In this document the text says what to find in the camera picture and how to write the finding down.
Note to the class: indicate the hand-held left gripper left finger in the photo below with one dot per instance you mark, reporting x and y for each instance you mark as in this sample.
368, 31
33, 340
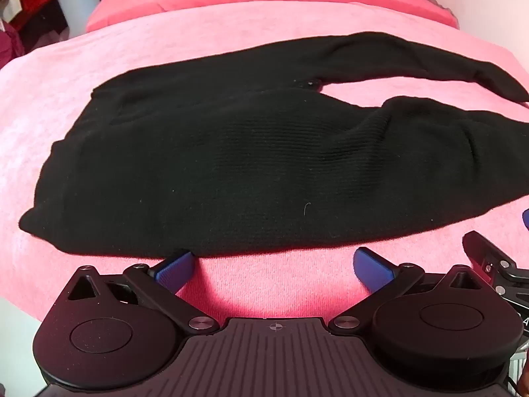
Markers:
175, 271

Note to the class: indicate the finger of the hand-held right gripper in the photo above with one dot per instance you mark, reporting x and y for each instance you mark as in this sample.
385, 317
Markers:
526, 218
481, 248

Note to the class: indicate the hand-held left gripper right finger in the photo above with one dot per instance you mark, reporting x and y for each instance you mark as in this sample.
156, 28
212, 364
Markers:
372, 269

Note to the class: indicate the black knit pants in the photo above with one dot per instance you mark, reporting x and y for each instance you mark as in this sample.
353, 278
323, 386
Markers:
227, 153

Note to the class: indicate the pink fleece blanket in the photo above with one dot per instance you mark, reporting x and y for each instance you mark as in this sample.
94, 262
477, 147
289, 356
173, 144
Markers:
124, 45

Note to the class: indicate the maroon cloth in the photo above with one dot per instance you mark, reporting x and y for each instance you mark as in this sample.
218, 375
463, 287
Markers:
10, 45

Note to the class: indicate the dark hanging clothes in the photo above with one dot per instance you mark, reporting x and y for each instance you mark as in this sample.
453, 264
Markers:
49, 16

